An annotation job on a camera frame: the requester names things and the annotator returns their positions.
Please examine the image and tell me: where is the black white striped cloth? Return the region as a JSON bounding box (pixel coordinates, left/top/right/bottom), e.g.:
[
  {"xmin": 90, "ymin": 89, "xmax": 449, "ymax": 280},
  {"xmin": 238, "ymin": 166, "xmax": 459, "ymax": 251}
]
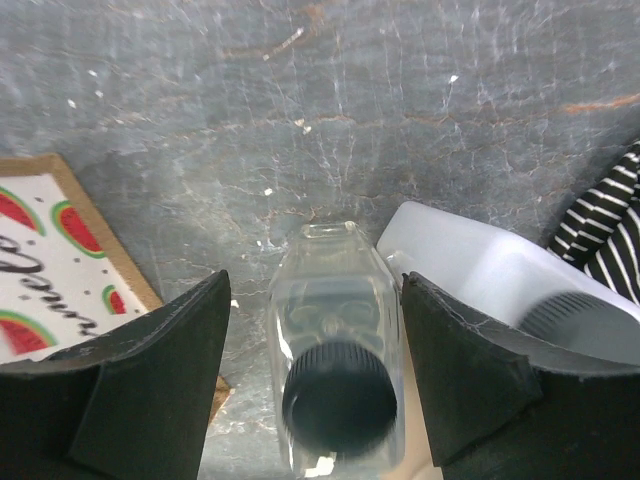
[{"xmin": 547, "ymin": 141, "xmax": 639, "ymax": 304}]

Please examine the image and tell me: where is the clear square bottle grey cap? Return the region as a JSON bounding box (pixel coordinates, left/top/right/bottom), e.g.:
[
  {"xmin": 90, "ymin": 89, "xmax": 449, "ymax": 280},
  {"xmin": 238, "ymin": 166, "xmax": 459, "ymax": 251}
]
[{"xmin": 265, "ymin": 221, "xmax": 405, "ymax": 479}]

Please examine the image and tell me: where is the watermelon print canvas bag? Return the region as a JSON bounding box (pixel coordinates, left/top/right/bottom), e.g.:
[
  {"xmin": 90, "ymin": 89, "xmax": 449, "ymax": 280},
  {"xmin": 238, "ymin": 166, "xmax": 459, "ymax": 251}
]
[{"xmin": 1, "ymin": 154, "xmax": 229, "ymax": 422}]

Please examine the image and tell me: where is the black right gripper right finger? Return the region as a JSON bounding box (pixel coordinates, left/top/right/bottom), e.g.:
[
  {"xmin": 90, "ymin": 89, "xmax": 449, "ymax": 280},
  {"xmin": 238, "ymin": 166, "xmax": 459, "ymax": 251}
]
[{"xmin": 402, "ymin": 273, "xmax": 639, "ymax": 479}]

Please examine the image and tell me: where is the white square bottle grey cap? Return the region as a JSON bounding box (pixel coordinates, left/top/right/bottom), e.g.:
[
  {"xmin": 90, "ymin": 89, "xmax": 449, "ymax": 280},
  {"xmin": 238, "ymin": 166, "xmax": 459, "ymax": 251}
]
[{"xmin": 377, "ymin": 202, "xmax": 639, "ymax": 365}]

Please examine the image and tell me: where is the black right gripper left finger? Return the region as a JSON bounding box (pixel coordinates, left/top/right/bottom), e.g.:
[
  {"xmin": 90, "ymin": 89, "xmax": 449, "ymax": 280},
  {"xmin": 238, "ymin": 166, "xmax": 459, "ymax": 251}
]
[{"xmin": 1, "ymin": 270, "xmax": 231, "ymax": 479}]

